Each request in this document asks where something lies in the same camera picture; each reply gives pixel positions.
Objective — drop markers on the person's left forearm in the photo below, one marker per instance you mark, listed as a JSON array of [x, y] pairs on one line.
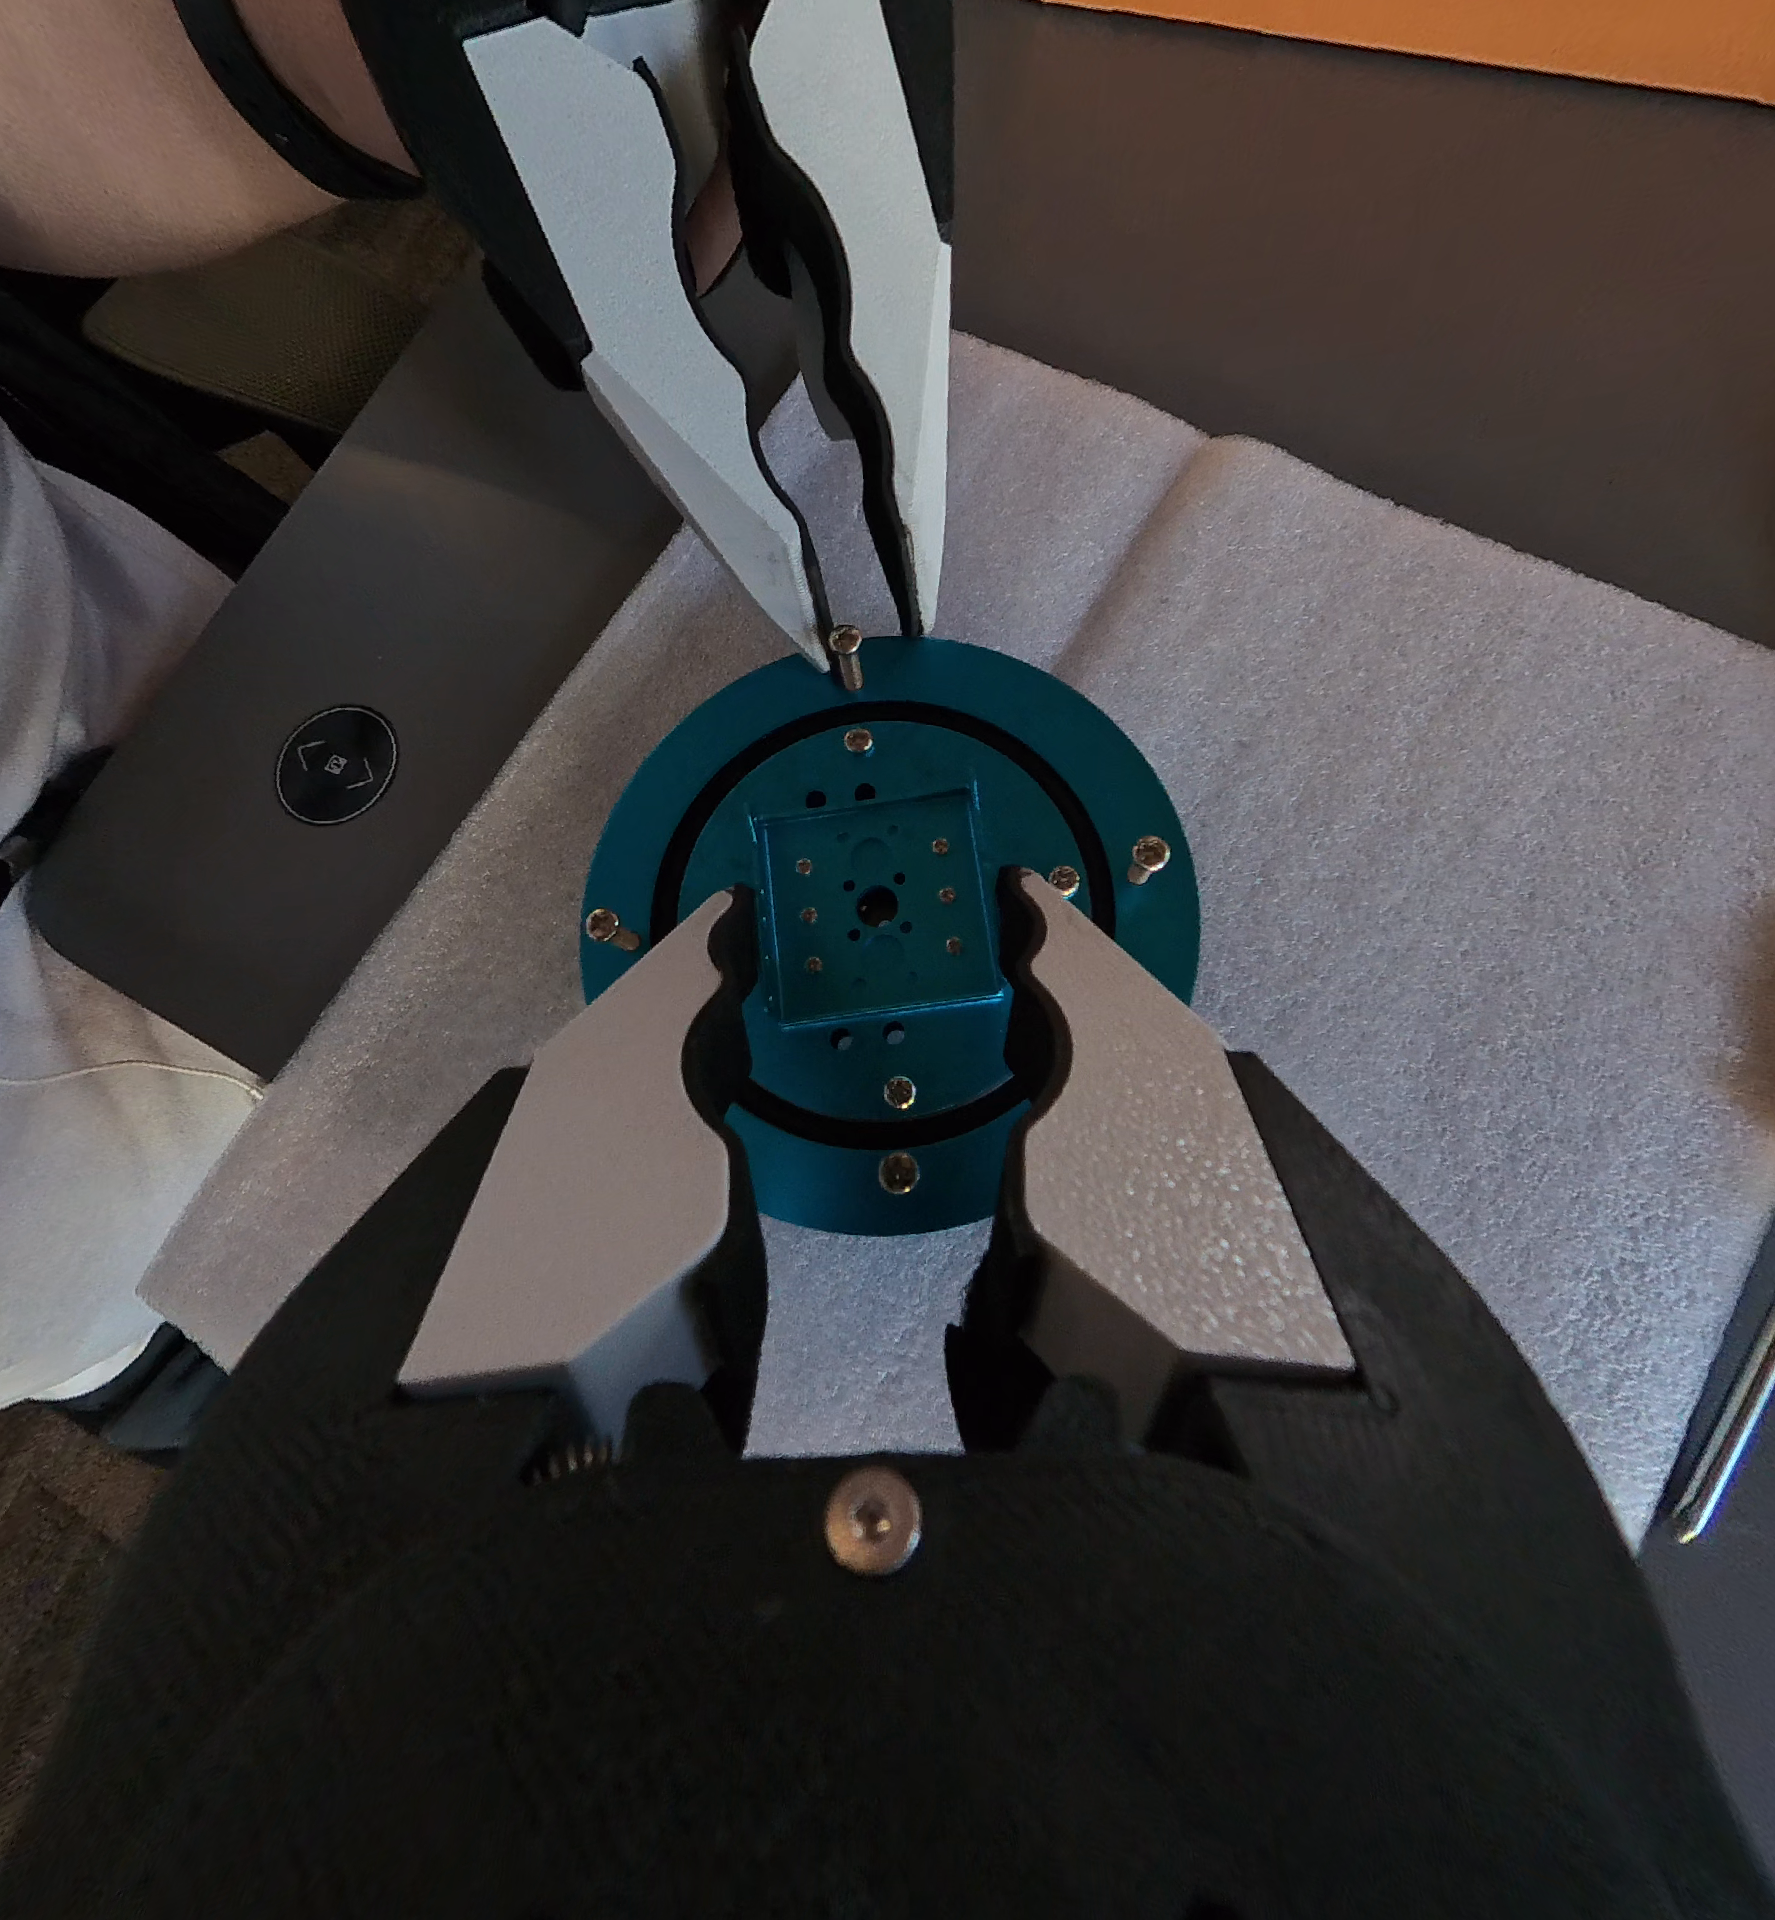
[[76, 121]]

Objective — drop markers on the black round desk grommet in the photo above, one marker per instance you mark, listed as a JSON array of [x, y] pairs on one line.
[[336, 765]]

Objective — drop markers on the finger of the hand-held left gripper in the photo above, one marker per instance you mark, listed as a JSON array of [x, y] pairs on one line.
[[602, 269], [888, 301]]

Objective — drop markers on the orange cardboard box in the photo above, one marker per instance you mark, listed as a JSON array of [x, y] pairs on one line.
[[1428, 36]]

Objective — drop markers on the black wristband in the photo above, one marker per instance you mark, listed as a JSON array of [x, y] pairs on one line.
[[302, 121]]

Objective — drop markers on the long silver screw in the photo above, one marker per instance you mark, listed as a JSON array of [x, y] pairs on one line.
[[847, 654], [612, 931], [902, 1173], [1149, 857]]

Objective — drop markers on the person's white shirt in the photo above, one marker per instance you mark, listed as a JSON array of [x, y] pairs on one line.
[[16, 675]]

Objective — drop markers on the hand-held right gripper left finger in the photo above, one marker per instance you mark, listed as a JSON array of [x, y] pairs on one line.
[[572, 1228]]

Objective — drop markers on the blue round turntable base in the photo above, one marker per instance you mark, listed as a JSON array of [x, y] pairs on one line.
[[827, 720]]

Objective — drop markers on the white foam sheet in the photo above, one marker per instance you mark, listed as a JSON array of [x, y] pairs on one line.
[[1428, 899]]

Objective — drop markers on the dark desk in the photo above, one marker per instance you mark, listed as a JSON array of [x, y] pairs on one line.
[[1353, 301]]

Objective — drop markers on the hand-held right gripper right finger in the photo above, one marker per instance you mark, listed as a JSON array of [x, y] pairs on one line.
[[1173, 1201]]

